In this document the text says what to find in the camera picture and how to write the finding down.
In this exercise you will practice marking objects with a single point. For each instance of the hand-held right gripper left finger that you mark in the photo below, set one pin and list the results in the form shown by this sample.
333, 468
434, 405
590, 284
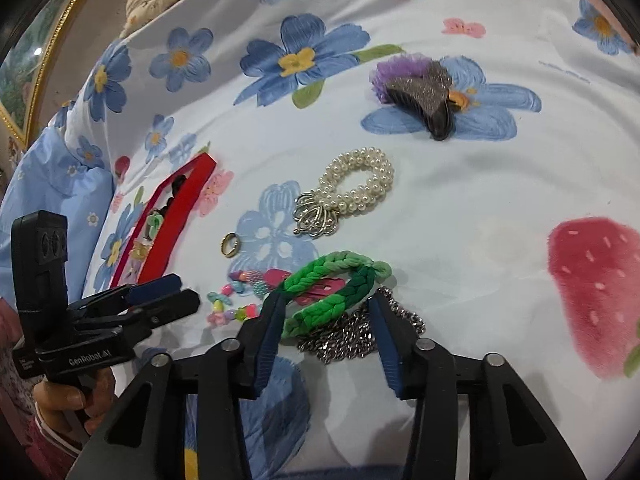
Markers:
267, 345

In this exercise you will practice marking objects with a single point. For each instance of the yellow hair claw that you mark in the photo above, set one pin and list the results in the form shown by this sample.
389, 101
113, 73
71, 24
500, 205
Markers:
140, 250

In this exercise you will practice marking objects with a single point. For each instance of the pink snap hair clip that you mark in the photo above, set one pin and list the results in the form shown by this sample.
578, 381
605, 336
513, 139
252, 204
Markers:
320, 291

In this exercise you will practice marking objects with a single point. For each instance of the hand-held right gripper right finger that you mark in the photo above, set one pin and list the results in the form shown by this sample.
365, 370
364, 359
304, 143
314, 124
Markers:
387, 350

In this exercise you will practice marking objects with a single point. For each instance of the gold framed painting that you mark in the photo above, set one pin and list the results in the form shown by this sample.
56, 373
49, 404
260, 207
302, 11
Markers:
20, 85

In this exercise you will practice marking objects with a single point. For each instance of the dark glitter hair claw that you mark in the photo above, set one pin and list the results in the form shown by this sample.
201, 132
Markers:
430, 95

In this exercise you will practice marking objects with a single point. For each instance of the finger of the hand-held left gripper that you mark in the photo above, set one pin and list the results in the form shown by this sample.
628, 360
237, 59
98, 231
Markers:
170, 305
150, 287

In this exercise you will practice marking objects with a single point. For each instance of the person's left forearm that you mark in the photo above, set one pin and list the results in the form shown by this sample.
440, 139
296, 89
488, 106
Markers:
15, 400

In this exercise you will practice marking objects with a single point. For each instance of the light blue pillow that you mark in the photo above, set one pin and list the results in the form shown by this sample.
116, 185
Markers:
55, 185

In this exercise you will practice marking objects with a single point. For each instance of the purple scrunchie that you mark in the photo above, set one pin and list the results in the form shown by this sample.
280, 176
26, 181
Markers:
390, 72

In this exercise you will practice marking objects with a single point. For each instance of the black scrunchie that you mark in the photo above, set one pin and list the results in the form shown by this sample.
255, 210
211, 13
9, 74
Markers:
175, 187

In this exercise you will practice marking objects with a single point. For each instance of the red jewelry box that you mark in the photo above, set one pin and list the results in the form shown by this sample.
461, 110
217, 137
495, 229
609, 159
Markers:
170, 230

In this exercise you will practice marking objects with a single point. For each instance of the person's left hand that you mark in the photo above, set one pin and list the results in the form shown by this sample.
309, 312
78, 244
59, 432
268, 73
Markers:
55, 405

